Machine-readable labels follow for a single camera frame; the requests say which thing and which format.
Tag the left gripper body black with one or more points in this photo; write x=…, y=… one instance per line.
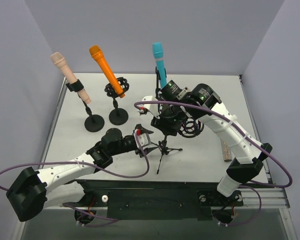
x=139, y=150

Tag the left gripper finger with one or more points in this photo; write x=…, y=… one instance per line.
x=145, y=151
x=141, y=130

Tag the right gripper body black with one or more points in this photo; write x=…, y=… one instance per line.
x=163, y=123

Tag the black tripod shock mount stand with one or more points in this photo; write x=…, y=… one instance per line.
x=190, y=128

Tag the silver glitter microphone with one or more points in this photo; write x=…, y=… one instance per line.
x=226, y=153

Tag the cyan microphone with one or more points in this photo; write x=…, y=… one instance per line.
x=158, y=54

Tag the black round base clip stand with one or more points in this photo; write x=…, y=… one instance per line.
x=158, y=88

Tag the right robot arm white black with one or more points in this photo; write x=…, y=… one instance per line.
x=204, y=105

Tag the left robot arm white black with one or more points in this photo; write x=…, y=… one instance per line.
x=34, y=190

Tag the black stand with orange microphone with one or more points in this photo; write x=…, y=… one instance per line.
x=118, y=116

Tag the black stand with beige microphone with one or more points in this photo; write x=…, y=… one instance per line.
x=94, y=122

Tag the orange microphone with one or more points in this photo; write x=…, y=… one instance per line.
x=98, y=55

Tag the beige microphone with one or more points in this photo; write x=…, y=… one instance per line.
x=60, y=62

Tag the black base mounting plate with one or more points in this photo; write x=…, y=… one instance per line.
x=113, y=200

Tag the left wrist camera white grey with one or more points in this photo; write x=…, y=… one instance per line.
x=142, y=140

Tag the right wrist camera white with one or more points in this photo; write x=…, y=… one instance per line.
x=153, y=108

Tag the aluminium frame rail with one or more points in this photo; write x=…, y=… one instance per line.
x=271, y=197

